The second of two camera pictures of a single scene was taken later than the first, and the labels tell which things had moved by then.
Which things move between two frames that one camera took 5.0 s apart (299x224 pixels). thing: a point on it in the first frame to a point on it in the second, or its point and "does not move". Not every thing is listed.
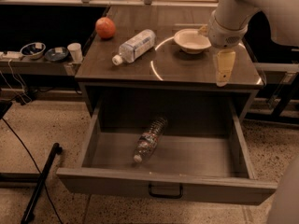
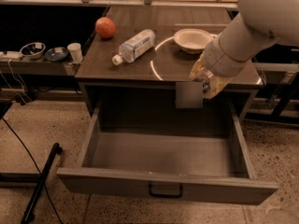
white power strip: (12, 54) does not move
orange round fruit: (106, 28) does not move
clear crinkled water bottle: (149, 141) to (204, 77)
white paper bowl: (191, 41) does not move
